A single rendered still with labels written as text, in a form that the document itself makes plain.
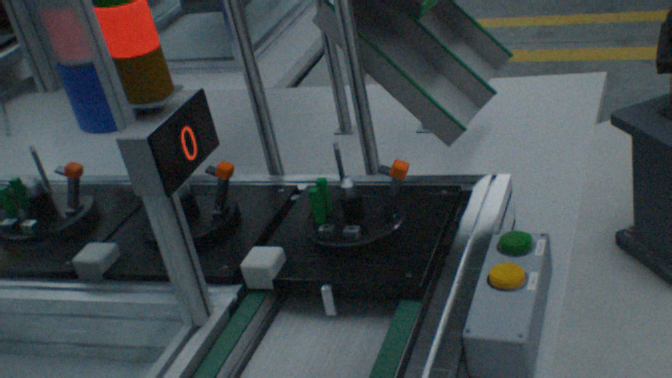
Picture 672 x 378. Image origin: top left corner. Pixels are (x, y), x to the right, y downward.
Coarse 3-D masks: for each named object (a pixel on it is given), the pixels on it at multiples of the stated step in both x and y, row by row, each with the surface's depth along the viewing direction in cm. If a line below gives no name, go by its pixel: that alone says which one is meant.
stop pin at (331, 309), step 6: (324, 288) 106; (330, 288) 106; (324, 294) 106; (330, 294) 106; (324, 300) 107; (330, 300) 107; (336, 300) 107; (330, 306) 107; (336, 306) 108; (330, 312) 108; (336, 312) 108
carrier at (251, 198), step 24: (192, 192) 123; (216, 192) 129; (240, 192) 132; (264, 192) 131; (288, 192) 129; (192, 216) 123; (216, 216) 122; (240, 216) 125; (264, 216) 124; (216, 240) 120; (240, 240) 119; (264, 240) 120; (216, 264) 115
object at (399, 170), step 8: (400, 160) 110; (384, 168) 110; (392, 168) 108; (400, 168) 108; (408, 168) 109; (400, 176) 109; (392, 184) 110; (400, 184) 110; (392, 192) 111; (392, 200) 111; (392, 208) 112
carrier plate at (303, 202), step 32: (384, 192) 124; (416, 192) 122; (448, 192) 121; (288, 224) 121; (416, 224) 115; (448, 224) 115; (288, 256) 113; (320, 256) 112; (384, 256) 109; (416, 256) 108; (288, 288) 110; (320, 288) 108; (352, 288) 106; (384, 288) 104; (416, 288) 103
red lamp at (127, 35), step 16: (144, 0) 87; (112, 16) 85; (128, 16) 85; (144, 16) 87; (112, 32) 86; (128, 32) 86; (144, 32) 87; (112, 48) 87; (128, 48) 87; (144, 48) 87
